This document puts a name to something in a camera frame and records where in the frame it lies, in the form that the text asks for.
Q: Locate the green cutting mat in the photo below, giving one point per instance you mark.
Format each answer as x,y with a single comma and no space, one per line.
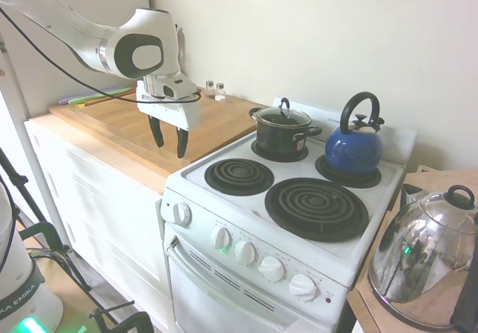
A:
87,99

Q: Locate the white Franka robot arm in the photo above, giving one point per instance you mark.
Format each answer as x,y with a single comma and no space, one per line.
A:
74,30

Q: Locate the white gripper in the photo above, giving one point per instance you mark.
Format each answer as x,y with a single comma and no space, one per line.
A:
170,111

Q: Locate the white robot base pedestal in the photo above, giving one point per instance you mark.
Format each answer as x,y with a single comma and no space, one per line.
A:
22,284

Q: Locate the white electric stove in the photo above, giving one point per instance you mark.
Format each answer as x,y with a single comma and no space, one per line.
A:
239,284

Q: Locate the white kitchen cabinet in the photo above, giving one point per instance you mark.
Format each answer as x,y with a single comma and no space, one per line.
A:
104,213

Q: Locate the white stove knob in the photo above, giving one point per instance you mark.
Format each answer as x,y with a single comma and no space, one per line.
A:
303,287
272,269
221,237
182,213
245,252

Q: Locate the black white wrist camera box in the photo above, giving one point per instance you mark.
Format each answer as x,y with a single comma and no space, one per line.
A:
177,86

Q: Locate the purple cutting mat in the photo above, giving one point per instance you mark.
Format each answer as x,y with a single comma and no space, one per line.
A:
74,98

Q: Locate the glass shaker silver cap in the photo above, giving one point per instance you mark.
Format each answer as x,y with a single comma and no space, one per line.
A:
220,92
209,89

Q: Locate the light wooden side table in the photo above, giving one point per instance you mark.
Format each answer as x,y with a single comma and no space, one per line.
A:
373,310

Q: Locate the orange cutting mat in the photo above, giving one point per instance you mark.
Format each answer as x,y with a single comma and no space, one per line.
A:
95,101

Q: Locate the black camera stand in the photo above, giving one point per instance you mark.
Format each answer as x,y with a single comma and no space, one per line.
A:
18,183

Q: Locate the shiny silver kettle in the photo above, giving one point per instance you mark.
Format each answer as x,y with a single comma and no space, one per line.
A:
422,258

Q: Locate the small black coil burner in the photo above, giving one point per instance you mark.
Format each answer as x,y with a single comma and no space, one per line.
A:
298,155
239,176
373,178

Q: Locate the black cooking pot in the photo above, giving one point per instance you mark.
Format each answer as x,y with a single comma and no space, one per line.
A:
276,137

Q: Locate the large wooden butcher block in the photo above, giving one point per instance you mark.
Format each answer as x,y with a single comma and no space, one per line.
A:
123,124

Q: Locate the large black coil burner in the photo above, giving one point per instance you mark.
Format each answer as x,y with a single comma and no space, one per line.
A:
316,209

